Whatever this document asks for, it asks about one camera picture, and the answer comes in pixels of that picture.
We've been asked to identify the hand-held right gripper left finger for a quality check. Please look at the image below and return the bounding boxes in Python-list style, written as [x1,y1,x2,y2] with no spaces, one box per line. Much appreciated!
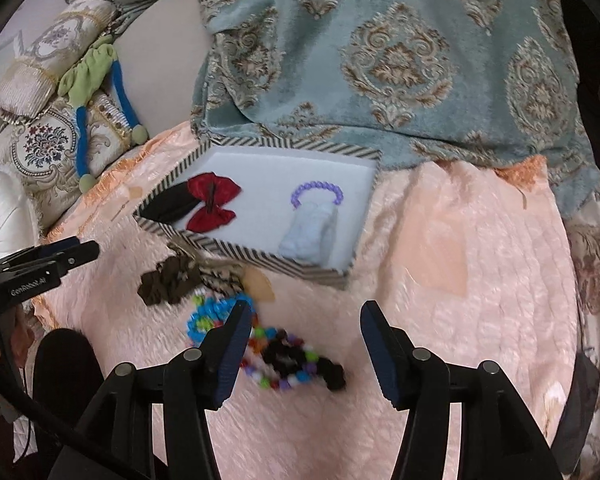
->
[47,299,254,480]

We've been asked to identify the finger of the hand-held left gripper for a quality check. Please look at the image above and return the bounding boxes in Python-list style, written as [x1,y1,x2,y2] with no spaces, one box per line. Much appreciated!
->
[0,238,82,267]
[30,240,102,277]

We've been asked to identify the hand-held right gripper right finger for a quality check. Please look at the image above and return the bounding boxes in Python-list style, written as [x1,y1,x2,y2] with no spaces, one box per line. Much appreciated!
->
[360,300,563,480]

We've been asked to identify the blue bead bracelet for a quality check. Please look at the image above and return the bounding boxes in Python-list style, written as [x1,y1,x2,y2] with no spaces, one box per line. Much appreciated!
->
[187,294,258,347]

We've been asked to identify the multicolour round bead bracelet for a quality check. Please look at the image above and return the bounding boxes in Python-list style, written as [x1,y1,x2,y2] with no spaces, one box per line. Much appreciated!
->
[242,327,331,392]

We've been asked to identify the black scrunchie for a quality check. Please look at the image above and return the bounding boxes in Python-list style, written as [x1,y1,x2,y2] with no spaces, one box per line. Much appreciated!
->
[262,330,347,392]

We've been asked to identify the leopard print hair bow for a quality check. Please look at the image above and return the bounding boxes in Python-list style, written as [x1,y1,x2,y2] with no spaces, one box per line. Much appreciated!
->
[195,257,246,293]

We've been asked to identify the brown scrunchie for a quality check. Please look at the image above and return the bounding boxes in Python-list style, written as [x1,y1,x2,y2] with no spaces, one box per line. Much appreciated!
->
[137,255,203,307]

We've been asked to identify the striped jewelry box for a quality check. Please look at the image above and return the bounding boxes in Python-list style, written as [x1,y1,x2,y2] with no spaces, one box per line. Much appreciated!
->
[132,137,383,291]

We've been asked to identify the white cushion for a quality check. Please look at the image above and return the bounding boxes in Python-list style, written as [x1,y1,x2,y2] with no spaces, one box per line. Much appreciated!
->
[0,170,43,256]

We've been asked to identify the floral embroidered cushion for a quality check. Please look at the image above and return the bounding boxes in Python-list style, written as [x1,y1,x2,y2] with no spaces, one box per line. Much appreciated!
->
[0,92,133,221]

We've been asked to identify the pink quilted blanket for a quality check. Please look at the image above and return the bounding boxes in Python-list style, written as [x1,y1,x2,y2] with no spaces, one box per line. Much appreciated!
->
[32,120,581,480]

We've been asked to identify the light blue fluffy scrunchie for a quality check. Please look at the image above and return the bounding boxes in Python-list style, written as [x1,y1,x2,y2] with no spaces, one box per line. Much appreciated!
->
[278,200,340,265]

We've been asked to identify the red bow hair clip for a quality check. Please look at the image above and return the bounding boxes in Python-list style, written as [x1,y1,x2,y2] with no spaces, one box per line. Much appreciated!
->
[186,172,242,233]

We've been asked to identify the green and blue plush toy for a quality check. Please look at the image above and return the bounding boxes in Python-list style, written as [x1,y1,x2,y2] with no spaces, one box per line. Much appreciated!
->
[57,35,148,193]

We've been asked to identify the ornate bolster cushion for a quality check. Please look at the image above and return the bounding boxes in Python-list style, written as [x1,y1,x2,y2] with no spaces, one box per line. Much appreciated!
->
[0,0,121,126]

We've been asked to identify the dark cloth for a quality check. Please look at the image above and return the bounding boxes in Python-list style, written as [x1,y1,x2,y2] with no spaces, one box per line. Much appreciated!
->
[555,350,600,476]

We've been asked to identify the beige sofa cushion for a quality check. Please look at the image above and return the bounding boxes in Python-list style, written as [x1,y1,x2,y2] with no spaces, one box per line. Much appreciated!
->
[115,0,216,136]

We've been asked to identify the floral patterned fabric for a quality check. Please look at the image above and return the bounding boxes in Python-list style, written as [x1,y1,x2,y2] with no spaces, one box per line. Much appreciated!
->
[565,210,600,411]

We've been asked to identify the teal damask blanket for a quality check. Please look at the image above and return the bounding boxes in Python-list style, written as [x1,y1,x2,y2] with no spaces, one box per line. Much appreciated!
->
[80,0,600,211]

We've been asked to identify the purple bead bracelet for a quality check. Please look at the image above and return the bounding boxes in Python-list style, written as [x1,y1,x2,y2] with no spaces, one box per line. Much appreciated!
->
[290,180,344,208]

